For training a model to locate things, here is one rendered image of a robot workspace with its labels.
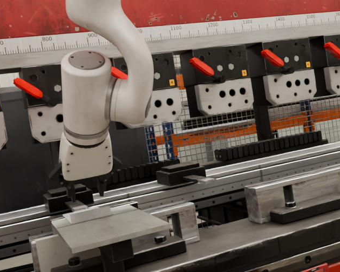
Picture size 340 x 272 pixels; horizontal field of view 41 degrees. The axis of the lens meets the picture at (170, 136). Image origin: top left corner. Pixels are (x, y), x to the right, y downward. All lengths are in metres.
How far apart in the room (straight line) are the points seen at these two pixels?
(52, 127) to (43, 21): 0.23
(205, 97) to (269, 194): 0.31
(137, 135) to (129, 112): 0.85
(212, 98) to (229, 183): 0.42
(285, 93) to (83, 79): 0.64
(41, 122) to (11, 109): 0.56
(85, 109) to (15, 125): 0.78
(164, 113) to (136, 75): 0.34
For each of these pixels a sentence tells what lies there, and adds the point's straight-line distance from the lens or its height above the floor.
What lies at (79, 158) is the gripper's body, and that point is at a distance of 0.89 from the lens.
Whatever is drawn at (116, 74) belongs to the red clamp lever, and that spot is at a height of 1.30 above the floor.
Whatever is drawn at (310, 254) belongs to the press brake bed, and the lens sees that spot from 1.19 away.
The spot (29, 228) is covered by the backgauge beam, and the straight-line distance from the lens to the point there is 1.31.
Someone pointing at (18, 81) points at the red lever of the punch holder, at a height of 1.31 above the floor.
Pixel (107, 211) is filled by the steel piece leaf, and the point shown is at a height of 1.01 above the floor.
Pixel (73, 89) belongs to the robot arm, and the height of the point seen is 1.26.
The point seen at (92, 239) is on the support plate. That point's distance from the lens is 0.83.
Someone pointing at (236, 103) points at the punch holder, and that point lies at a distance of 1.17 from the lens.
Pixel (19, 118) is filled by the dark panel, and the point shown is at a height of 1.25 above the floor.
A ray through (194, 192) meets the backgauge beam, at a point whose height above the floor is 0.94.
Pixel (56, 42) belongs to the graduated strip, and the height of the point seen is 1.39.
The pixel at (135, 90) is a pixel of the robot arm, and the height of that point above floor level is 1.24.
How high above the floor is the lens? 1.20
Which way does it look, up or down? 3 degrees down
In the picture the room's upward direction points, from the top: 9 degrees counter-clockwise
